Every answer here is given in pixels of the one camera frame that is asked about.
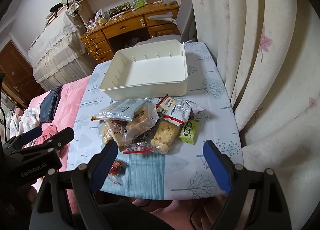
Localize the red candy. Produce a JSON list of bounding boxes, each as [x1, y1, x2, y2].
[[107, 159, 127, 185]]

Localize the red-edged clear dark snack packet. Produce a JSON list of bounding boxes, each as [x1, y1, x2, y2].
[[122, 129, 154, 154]]

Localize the light blue snack bag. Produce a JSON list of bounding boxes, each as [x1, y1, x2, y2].
[[91, 99, 147, 122]]

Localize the clear bag rice crackers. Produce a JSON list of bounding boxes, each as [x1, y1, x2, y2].
[[150, 119, 182, 154]]

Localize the beige soda cracker packet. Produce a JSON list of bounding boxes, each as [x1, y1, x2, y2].
[[122, 101, 159, 143]]

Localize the white red-striped snack packet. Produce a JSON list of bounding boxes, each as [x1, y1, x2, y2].
[[156, 94, 205, 126]]

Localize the pink garment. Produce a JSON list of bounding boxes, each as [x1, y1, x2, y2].
[[33, 125, 68, 159]]

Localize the floral white cloth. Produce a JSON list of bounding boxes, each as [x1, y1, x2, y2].
[[9, 108, 40, 138]]

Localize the navy folded cloth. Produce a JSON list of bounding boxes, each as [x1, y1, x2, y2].
[[39, 85, 62, 123]]

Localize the leaf-patterned tablecloth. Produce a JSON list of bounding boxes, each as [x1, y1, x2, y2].
[[67, 42, 243, 200]]

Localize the clear bag puffed cakes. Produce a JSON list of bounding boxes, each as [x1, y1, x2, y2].
[[99, 120, 126, 148]]

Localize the brown wooden door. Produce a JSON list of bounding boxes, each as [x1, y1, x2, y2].
[[1, 40, 44, 108]]

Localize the green snack packet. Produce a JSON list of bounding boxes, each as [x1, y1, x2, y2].
[[177, 119, 200, 145]]

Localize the lace-covered piano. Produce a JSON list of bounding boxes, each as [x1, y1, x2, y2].
[[28, 11, 95, 91]]

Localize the wooden desk with drawers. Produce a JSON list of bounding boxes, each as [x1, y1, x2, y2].
[[80, 3, 180, 63]]

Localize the white plastic organizer tray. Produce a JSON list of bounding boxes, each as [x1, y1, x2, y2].
[[100, 40, 188, 100]]

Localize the floral white curtain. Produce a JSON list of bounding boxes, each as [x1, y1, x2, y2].
[[192, 0, 319, 229]]

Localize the grey office chair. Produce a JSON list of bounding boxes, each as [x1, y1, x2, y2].
[[135, 0, 198, 46]]

